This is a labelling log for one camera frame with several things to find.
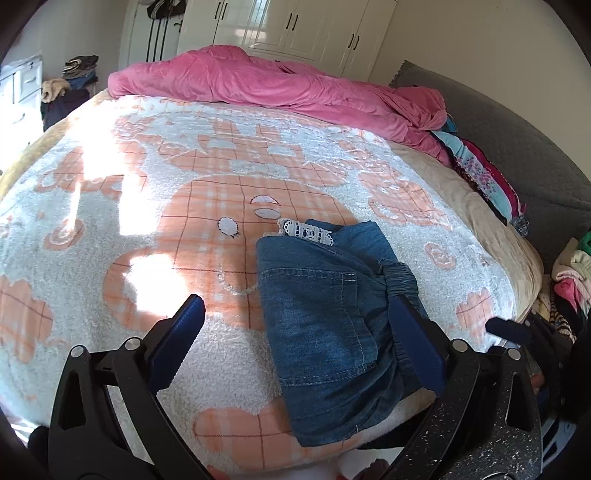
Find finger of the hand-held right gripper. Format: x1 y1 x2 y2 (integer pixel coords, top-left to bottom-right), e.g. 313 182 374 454
486 316 574 371

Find beige garment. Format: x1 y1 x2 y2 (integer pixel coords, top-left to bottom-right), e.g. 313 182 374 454
41 78 71 104

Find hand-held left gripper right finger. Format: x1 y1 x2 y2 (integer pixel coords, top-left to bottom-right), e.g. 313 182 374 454
383 294 544 480

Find orange and white printed blanket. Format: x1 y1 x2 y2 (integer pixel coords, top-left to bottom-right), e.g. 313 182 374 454
0 95 522 477

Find pile of mixed clothes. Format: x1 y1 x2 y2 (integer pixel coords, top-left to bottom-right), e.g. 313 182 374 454
549 237 591 346

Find beige bed sheet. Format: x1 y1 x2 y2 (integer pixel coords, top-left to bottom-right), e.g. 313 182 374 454
0 88 544 325

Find black hanging bag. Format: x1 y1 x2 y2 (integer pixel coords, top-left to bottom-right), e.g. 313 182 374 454
145 0 187 63

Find clothes pile on left chair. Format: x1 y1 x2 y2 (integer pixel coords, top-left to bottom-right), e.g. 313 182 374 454
41 87 95 134

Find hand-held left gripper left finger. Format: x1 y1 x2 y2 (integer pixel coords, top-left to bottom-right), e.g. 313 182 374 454
47 293 219 480

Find blue denim pants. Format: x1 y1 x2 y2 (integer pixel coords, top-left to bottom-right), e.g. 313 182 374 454
255 218 433 448

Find pink duvet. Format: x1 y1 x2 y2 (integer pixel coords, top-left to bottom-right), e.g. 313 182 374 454
107 45 455 168

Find white drawer cabinet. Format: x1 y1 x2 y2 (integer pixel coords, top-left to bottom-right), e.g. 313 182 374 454
0 54 45 136

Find white wardrobe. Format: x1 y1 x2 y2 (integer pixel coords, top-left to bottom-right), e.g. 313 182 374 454
178 0 399 88

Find stack of colourful floral clothes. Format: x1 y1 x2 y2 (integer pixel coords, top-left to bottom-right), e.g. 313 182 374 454
431 108 533 238

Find grey quilted headboard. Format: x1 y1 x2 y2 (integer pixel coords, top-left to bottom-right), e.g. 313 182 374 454
390 60 591 278

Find stack of dark folded clothes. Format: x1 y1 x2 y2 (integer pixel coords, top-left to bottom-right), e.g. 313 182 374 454
62 55 100 89

